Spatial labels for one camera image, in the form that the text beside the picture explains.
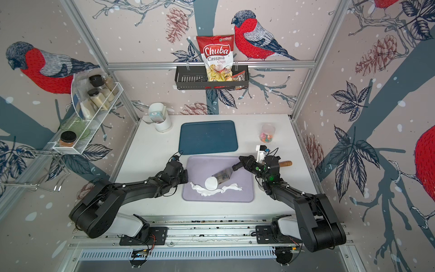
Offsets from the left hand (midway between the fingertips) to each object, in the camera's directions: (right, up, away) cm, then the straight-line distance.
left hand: (190, 170), depth 93 cm
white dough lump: (+9, -10, -7) cm, 15 cm away
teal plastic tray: (+3, +18, +17) cm, 25 cm away
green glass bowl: (-43, +25, -23) cm, 55 cm away
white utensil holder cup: (-20, +26, +17) cm, 37 cm away
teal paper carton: (-24, +31, +13) cm, 41 cm away
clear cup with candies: (+46, +21, +11) cm, 52 cm away
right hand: (+27, +9, -7) cm, 29 cm away
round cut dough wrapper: (+12, -6, -4) cm, 14 cm away
